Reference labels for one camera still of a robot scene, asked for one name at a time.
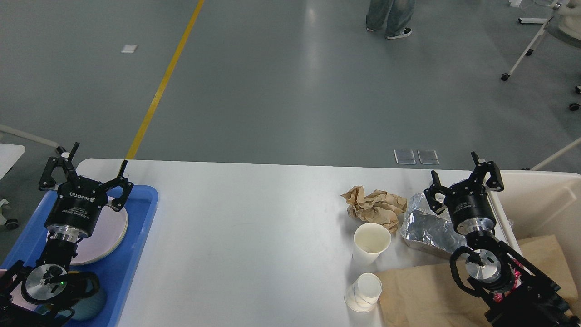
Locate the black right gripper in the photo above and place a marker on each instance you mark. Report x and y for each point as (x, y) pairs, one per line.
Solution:
(470, 209)

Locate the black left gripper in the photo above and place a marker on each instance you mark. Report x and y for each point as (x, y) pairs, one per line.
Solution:
(75, 211)

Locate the pink plate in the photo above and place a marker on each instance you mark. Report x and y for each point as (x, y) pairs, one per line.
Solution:
(109, 221)

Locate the dark green mug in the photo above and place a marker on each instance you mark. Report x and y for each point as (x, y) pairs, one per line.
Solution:
(93, 302)

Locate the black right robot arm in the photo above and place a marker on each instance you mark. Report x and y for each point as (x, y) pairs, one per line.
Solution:
(516, 292)

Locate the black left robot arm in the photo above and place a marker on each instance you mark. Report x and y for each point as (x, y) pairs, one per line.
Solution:
(58, 170)

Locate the right floor outlet cover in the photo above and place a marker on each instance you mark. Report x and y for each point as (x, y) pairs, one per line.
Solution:
(428, 157)

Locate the floor outlet cover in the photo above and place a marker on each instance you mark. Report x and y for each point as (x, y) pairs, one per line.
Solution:
(428, 157)
(405, 157)

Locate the yellow plate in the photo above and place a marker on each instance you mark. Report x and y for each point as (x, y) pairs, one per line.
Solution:
(94, 248)

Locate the crumpled aluminium foil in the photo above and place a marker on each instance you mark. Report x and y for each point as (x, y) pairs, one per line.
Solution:
(426, 231)

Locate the left floor outlet cover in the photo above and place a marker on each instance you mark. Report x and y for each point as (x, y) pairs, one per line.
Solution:
(405, 157)

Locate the beige plastic bin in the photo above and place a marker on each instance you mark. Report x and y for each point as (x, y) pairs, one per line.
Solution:
(544, 209)

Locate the white side table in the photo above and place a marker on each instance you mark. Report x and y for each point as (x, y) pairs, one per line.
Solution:
(9, 155)

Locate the crumpled brown paper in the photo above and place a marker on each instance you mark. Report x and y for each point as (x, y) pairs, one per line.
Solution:
(380, 207)

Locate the blue plastic tray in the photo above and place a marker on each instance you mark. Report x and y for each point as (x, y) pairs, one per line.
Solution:
(116, 270)

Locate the white stand leg left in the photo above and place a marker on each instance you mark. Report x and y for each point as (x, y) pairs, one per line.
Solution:
(31, 137)

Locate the white stand leg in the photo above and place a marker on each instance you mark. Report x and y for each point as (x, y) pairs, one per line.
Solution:
(556, 155)
(31, 137)

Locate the upright white paper cup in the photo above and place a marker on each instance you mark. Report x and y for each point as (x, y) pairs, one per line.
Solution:
(370, 240)

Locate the brown paper bag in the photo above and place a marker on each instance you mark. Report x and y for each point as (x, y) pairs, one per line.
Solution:
(426, 296)

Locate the pink ribbed cup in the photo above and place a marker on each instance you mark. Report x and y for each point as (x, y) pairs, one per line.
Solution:
(17, 297)

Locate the white stand leg right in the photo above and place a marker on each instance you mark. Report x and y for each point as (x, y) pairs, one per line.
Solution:
(556, 155)

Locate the lying white paper cup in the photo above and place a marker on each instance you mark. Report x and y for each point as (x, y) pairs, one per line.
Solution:
(363, 294)

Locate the white rolling stand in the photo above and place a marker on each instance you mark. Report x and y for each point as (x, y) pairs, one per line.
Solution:
(563, 24)

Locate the person in jeans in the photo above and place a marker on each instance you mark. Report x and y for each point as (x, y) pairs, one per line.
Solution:
(395, 13)

